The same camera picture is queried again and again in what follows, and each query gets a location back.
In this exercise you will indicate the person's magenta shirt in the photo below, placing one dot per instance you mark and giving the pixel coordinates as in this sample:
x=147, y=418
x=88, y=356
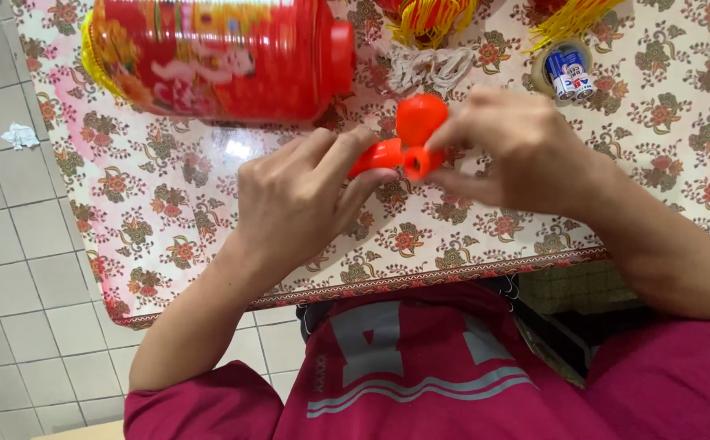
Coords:
x=453, y=379

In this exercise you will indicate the person's right fingers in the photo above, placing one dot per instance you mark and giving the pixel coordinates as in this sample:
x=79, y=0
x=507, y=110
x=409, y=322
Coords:
x=453, y=165

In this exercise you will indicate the blue and white battery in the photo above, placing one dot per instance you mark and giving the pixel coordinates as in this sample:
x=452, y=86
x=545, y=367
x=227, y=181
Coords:
x=558, y=76
x=578, y=74

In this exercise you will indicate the person's left hand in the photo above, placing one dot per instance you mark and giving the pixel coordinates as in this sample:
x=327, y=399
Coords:
x=294, y=195

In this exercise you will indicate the red cylindrical paper lantern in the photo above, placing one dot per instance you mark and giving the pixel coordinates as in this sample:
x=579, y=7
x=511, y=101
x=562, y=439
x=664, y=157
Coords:
x=220, y=58

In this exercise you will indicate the crumpled white tissue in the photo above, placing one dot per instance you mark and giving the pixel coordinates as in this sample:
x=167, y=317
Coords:
x=20, y=135

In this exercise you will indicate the yellow tassel fringe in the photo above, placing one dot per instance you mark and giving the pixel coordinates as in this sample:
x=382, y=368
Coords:
x=569, y=18

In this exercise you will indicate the floral patterned tablecloth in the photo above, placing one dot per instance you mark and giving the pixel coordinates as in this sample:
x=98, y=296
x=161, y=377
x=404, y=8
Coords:
x=355, y=153

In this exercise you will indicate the person's right hand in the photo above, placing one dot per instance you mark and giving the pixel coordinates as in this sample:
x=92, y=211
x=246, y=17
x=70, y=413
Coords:
x=514, y=153

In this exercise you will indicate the roll of clear tape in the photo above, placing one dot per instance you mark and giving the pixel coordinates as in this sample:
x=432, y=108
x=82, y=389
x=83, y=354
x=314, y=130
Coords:
x=561, y=72

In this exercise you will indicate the red lantern with yellow tassels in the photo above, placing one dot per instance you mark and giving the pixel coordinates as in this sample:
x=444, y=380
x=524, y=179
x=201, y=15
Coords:
x=431, y=18

